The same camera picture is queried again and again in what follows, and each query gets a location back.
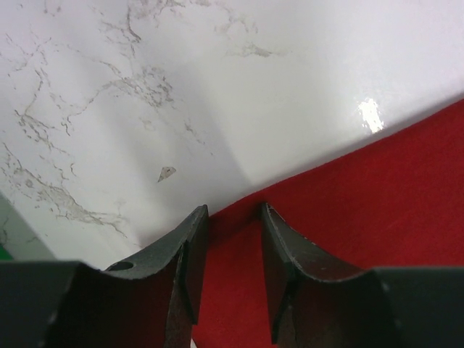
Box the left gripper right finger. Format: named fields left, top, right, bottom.
left=261, top=203, right=463, bottom=347

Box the dark red t shirt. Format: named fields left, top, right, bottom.
left=193, top=101, right=463, bottom=347

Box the green plastic basket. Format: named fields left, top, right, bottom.
left=0, top=244, right=16, bottom=261

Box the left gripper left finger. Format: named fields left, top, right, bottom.
left=1, top=205, right=209, bottom=347

